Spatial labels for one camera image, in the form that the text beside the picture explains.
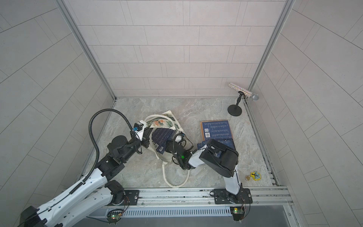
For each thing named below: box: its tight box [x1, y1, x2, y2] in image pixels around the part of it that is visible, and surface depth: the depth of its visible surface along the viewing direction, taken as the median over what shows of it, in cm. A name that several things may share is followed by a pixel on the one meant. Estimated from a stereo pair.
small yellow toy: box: [250, 171, 262, 181], surface depth 79 cm
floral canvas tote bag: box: [146, 110, 194, 162], surface depth 84 cm
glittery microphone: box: [228, 82, 260, 102], surface depth 92 cm
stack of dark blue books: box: [151, 127, 174, 155], surface depth 88 cm
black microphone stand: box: [227, 90, 245, 117], surface depth 110 cm
